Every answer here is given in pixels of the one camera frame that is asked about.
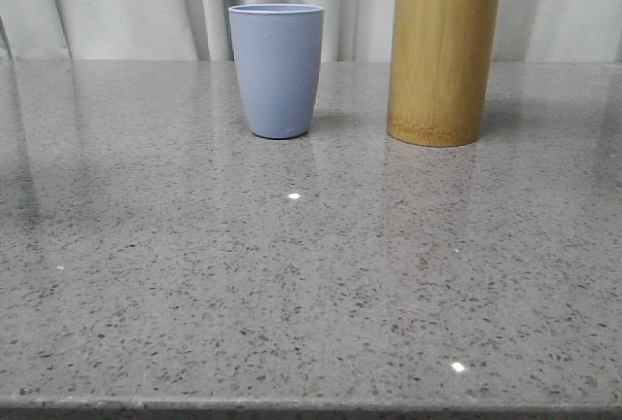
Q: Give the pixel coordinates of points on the blue plastic cup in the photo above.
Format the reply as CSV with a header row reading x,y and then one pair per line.
x,y
277,52

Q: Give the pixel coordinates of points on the bamboo cylindrical holder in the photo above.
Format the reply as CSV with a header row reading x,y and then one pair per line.
x,y
441,55

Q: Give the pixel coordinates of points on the grey pleated curtain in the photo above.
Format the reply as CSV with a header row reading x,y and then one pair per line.
x,y
528,30

